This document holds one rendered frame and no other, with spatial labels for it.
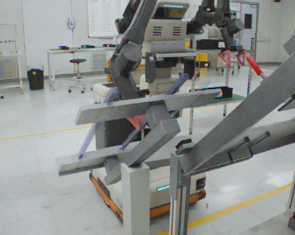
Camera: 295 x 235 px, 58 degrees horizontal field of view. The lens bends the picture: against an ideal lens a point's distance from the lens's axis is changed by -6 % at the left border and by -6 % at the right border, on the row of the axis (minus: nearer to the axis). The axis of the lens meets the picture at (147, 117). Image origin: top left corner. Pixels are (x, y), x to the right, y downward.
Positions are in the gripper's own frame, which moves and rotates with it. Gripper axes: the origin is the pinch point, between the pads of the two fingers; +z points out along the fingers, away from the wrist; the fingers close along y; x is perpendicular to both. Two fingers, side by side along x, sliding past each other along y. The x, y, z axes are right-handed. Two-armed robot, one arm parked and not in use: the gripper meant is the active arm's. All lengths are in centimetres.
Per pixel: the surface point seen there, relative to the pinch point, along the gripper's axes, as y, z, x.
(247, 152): 49, 16, 17
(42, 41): 94, -421, 513
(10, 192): -40, -22, 166
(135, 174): -5.2, 11.8, 2.5
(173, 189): 14.4, 18.5, 21.9
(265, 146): 60, 17, 17
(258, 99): 18.4, 7.8, -24.3
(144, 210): -3.3, 21.3, 10.2
